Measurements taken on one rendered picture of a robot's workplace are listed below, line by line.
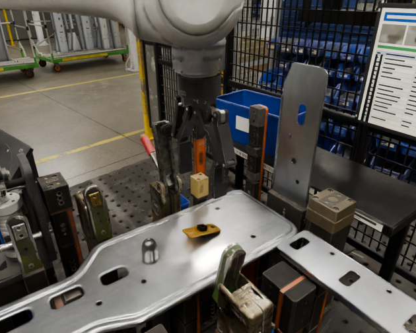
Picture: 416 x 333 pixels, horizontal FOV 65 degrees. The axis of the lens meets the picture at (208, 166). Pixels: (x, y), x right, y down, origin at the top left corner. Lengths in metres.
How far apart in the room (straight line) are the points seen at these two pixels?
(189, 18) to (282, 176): 0.61
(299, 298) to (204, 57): 0.45
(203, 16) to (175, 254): 0.49
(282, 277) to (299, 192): 0.25
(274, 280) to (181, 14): 0.52
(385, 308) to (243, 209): 0.36
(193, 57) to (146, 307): 0.42
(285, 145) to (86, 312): 0.56
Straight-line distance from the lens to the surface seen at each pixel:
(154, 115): 3.66
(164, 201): 0.81
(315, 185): 0.90
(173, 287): 0.64
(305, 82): 0.77
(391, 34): 0.98
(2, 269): 0.83
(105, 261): 0.71
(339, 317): 1.04
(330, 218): 0.78
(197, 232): 0.72
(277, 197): 0.89
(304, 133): 0.79
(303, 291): 0.68
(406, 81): 0.97
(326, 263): 0.72
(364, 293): 0.69
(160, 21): 0.35
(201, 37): 0.35
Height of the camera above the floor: 1.47
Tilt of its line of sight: 28 degrees down
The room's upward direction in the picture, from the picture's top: straight up
